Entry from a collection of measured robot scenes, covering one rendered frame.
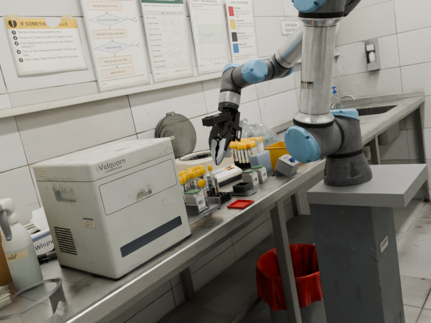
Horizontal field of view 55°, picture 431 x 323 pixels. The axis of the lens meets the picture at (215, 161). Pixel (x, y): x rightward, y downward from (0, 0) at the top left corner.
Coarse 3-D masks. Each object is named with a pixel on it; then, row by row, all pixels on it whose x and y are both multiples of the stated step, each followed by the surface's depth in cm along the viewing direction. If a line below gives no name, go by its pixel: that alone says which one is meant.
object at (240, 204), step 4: (240, 200) 144; (244, 200) 143; (248, 200) 142; (252, 200) 141; (232, 204) 142; (236, 204) 141; (240, 204) 141; (244, 204) 140; (248, 204) 138; (236, 208) 138; (240, 208) 137
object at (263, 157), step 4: (260, 152) 174; (264, 152) 172; (268, 152) 174; (252, 156) 168; (256, 156) 167; (260, 156) 169; (264, 156) 171; (268, 156) 174; (252, 160) 169; (256, 160) 168; (260, 160) 169; (264, 160) 171; (268, 160) 174; (252, 164) 169; (256, 164) 168; (260, 164) 169; (264, 164) 171; (268, 164) 174; (268, 168) 174; (268, 172) 173; (272, 172) 173; (268, 176) 170
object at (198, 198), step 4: (200, 192) 129; (188, 196) 128; (192, 196) 126; (196, 196) 126; (200, 196) 127; (204, 196) 129; (188, 200) 128; (192, 200) 127; (196, 200) 126; (200, 200) 127; (204, 200) 129; (196, 204) 126; (200, 204) 127; (204, 204) 129; (200, 208) 127
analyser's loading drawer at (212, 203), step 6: (210, 198) 135; (216, 198) 133; (186, 204) 128; (192, 204) 127; (210, 204) 134; (216, 204) 133; (192, 210) 127; (198, 210) 126; (204, 210) 128; (210, 210) 129; (192, 216) 126; (198, 216) 125; (192, 222) 123
